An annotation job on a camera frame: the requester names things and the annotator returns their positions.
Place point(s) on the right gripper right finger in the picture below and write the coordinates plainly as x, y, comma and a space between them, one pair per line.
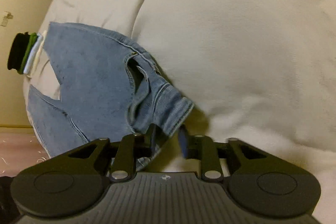
255, 180

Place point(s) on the white bed sheet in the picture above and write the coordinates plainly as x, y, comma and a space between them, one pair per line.
262, 71

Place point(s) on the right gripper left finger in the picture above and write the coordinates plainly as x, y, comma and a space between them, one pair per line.
75, 181

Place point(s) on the light blue folded garment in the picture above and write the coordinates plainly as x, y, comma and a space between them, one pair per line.
32, 54

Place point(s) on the black folded garment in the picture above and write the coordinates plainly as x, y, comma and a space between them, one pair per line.
18, 50

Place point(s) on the green folded garment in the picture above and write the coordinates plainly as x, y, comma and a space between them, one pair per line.
32, 40

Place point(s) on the blue denim jeans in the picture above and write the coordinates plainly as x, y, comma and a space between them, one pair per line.
109, 87

